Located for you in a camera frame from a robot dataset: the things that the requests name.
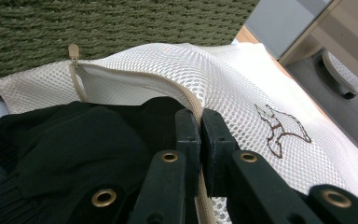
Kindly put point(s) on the cream mesh laundry bag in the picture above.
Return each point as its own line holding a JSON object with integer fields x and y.
{"x": 230, "y": 77}

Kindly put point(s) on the grey cabinet panel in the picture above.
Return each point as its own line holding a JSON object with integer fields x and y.
{"x": 279, "y": 25}

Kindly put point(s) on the black garment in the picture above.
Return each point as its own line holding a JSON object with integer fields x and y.
{"x": 74, "y": 146}

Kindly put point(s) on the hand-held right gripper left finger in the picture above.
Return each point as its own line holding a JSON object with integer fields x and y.
{"x": 188, "y": 137}

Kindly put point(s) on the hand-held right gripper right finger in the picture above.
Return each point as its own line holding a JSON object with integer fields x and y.
{"x": 216, "y": 140}

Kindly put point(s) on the green knitted blanket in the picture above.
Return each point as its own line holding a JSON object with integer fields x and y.
{"x": 105, "y": 25}

